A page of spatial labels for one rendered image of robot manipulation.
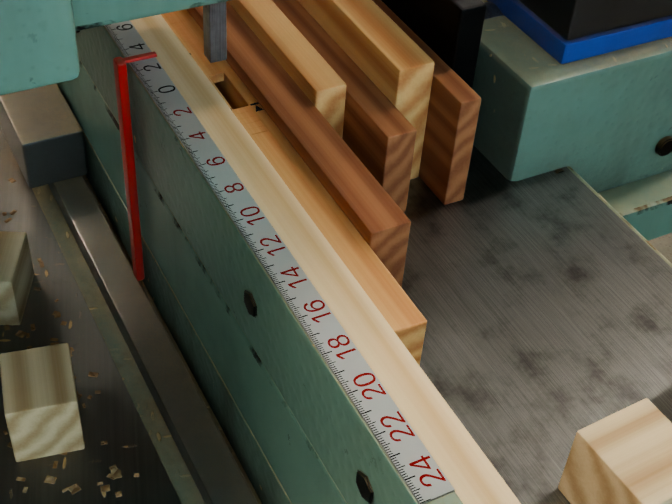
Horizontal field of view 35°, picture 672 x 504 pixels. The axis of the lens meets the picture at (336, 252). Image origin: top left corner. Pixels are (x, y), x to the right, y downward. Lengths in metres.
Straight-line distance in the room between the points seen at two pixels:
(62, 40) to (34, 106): 0.27
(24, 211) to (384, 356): 0.35
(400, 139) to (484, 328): 0.10
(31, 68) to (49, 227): 0.26
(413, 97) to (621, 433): 0.20
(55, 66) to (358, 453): 0.19
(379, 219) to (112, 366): 0.20
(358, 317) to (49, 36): 0.16
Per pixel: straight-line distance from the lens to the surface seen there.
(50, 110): 0.69
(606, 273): 0.53
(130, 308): 0.60
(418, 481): 0.36
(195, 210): 0.49
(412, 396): 0.39
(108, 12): 0.48
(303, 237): 0.44
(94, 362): 0.60
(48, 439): 0.55
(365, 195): 0.47
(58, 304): 0.63
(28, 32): 0.43
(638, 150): 0.62
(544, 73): 0.54
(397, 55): 0.52
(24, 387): 0.54
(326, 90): 0.52
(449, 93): 0.51
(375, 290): 0.44
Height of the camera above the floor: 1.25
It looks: 43 degrees down
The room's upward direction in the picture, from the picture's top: 5 degrees clockwise
